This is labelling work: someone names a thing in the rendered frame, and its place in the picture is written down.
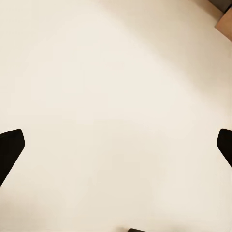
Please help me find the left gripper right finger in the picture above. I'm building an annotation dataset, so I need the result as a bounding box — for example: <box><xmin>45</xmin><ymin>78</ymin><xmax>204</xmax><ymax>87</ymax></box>
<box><xmin>217</xmin><ymin>128</ymin><xmax>232</xmax><ymax>166</ymax></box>

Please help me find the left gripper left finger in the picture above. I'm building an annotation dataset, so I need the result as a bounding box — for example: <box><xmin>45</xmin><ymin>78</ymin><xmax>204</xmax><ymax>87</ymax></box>
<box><xmin>0</xmin><ymin>129</ymin><xmax>25</xmax><ymax>186</ymax></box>

